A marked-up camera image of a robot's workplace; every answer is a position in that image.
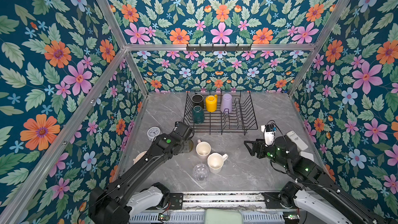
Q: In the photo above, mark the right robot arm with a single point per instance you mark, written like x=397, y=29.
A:
x=311, y=188

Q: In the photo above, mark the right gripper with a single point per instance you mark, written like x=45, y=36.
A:
x=256, y=144

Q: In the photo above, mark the pink round clock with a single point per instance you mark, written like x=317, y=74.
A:
x=139, y=156

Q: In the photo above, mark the yellow mug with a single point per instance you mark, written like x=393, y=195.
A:
x=211, y=103

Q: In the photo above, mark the green cloth pad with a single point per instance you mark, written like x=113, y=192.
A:
x=219, y=216

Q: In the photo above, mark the green mug white inside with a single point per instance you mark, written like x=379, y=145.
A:
x=198, y=114

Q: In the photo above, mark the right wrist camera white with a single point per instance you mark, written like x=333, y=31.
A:
x=269, y=133

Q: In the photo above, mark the clear glass cup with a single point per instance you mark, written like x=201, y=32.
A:
x=200, y=172

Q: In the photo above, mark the olive glass cup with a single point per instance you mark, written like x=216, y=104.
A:
x=188, y=146

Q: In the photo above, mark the black wall hook rail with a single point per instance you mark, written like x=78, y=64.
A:
x=219, y=47

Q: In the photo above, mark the white remote control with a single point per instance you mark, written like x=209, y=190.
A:
x=297, y=140

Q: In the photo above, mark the small white alarm clock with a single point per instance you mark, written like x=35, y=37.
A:
x=153, y=132

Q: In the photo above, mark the white mug front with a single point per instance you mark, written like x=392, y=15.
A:
x=216, y=161

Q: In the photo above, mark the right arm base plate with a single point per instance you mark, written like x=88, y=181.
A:
x=276, y=200

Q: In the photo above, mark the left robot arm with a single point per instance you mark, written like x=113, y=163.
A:
x=119, y=201

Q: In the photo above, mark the black wire dish rack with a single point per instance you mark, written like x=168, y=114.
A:
x=218, y=111

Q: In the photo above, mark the lilac plastic cup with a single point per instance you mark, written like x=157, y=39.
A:
x=226, y=104

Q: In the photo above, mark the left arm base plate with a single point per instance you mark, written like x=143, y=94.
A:
x=173, y=201

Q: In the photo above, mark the black mug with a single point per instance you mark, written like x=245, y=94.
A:
x=198, y=100

